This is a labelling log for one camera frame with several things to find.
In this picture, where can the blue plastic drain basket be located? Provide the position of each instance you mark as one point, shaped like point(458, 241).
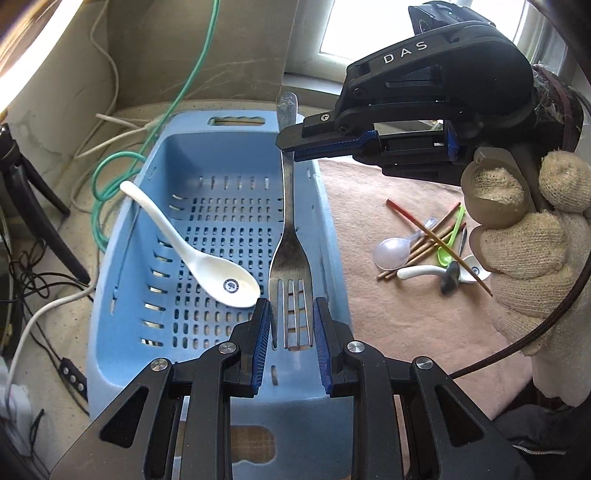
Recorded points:
point(221, 221)

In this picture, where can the dark grey spoon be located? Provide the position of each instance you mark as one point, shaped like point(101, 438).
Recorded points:
point(450, 281)

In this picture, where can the clear plastic spoon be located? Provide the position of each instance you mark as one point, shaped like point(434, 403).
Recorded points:
point(391, 254)

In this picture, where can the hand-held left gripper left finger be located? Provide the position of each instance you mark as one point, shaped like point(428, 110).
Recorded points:
point(261, 346)

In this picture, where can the white window frame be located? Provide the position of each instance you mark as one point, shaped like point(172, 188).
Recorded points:
point(351, 27)

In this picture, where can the green plastic spoon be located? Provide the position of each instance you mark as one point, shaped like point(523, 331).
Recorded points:
point(455, 230)

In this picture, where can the person's right forearm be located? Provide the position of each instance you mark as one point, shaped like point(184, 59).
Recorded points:
point(568, 378)

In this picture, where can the black tripod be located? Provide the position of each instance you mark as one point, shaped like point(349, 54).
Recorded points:
point(41, 217)

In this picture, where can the white ceramic spoon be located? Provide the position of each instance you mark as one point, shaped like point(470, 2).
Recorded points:
point(217, 281)
point(415, 272)

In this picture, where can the person's dark jacket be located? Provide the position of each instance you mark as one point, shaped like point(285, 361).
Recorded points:
point(545, 443)

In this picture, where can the person's right hand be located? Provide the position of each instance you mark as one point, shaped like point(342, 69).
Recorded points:
point(531, 249)

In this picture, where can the pink towel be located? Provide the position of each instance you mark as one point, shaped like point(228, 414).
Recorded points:
point(378, 323)

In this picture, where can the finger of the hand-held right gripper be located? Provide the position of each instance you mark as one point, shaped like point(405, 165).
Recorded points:
point(323, 145)

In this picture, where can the white cloth scrap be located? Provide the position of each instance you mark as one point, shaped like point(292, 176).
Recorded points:
point(14, 415)

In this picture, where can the steel fork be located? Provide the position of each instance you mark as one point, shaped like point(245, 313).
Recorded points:
point(290, 207)

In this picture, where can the red-tipped wooden chopstick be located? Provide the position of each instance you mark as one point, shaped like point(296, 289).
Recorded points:
point(415, 243)
point(429, 247)
point(401, 210)

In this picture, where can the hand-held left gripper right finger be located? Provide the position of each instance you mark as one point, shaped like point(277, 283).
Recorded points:
point(323, 346)

